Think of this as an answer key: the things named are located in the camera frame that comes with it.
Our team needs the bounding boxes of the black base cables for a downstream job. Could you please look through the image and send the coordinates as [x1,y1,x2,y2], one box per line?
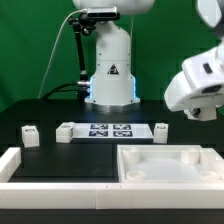
[40,79,92,100]

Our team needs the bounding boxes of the black camera on mount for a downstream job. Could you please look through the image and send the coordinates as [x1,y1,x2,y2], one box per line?
[87,6,119,21]

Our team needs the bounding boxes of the white U-shaped fence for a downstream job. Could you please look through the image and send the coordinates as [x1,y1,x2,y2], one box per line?
[0,147,224,209]

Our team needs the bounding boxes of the white camera cable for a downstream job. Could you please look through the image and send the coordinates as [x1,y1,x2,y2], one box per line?
[37,8,88,100]

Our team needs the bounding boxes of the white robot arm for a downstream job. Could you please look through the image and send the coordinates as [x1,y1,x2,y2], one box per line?
[72,0,224,120]

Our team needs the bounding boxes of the white square tabletop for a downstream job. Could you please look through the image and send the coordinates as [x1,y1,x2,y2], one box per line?
[117,145,224,183]

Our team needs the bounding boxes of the white tag base sheet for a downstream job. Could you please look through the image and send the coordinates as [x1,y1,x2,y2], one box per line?
[73,123,153,139]

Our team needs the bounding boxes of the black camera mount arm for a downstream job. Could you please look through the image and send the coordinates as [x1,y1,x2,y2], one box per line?
[68,13,96,86]

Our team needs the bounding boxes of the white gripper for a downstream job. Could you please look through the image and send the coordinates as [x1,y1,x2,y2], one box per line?
[164,44,224,111]

